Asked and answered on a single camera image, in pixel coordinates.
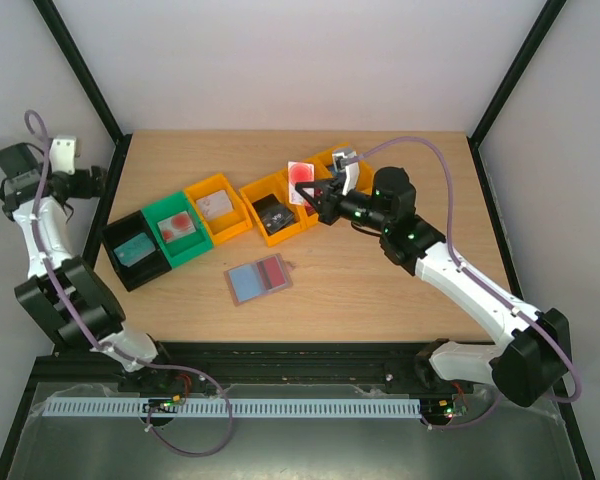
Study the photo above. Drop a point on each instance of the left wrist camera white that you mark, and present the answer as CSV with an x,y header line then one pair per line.
x,y
63,152

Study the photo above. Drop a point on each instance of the teal card stack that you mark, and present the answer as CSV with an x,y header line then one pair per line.
x,y
134,250

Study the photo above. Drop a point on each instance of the red circle white card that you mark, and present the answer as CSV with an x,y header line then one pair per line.
x,y
299,172

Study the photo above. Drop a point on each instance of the left black frame post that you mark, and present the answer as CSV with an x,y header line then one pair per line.
x,y
71,52

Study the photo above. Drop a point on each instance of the black bin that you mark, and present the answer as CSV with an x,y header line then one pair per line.
x,y
148,269

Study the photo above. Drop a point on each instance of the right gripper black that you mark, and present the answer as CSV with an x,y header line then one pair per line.
x,y
328,201

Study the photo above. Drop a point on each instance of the right black frame post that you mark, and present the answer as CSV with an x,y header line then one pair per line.
x,y
529,47

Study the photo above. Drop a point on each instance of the red white card stack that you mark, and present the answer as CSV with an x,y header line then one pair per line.
x,y
176,227

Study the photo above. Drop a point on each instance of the yellow triple bin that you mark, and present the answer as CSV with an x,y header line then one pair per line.
x,y
277,184

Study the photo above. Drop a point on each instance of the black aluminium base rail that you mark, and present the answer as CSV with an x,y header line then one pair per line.
x,y
394,368

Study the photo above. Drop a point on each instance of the green bin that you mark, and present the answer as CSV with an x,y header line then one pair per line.
x,y
183,250

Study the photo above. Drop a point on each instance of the yellow bin single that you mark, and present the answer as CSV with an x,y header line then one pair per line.
x,y
229,226

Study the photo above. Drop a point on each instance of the black card stack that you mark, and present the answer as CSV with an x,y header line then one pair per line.
x,y
274,215

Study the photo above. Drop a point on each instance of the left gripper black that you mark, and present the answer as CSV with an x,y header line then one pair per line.
x,y
88,189

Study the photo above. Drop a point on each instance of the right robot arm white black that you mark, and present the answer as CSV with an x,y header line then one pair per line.
x,y
530,349

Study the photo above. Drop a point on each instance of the black frame post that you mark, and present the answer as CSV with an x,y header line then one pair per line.
x,y
529,47
71,52

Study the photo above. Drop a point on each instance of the light blue cable duct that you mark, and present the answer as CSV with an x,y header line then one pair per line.
x,y
84,407

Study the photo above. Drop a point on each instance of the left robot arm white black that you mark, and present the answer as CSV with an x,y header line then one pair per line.
x,y
62,294

